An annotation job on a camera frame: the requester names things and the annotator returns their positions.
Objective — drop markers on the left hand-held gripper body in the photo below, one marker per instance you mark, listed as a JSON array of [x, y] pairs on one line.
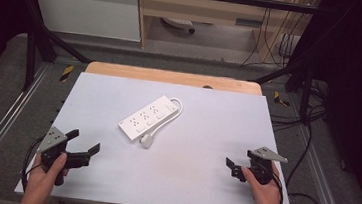
[[52, 140]]

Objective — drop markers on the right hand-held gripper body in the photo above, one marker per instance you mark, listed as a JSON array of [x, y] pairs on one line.
[[261, 165]]

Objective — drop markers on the white power strip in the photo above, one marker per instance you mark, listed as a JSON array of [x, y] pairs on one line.
[[145, 118]]

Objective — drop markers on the person's right hand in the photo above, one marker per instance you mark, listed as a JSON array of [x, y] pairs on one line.
[[265, 195]]

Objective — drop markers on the person's left hand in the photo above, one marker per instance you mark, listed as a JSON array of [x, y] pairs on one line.
[[45, 177]]

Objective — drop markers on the yellow black tape strip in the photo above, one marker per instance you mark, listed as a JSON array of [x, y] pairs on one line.
[[67, 73], [281, 99]]

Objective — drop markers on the wooden board under table top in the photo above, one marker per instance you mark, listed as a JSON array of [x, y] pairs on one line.
[[171, 77]]

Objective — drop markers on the white cabinet panel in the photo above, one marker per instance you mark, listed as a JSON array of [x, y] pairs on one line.
[[87, 9]]

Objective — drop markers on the white chair base with castor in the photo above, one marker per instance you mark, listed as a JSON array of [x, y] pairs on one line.
[[178, 23]]

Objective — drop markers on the light wooden desk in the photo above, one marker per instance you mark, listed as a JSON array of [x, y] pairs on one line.
[[198, 6]]

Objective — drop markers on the aluminium floor rail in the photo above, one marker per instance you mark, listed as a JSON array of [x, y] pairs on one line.
[[323, 182], [3, 121]]

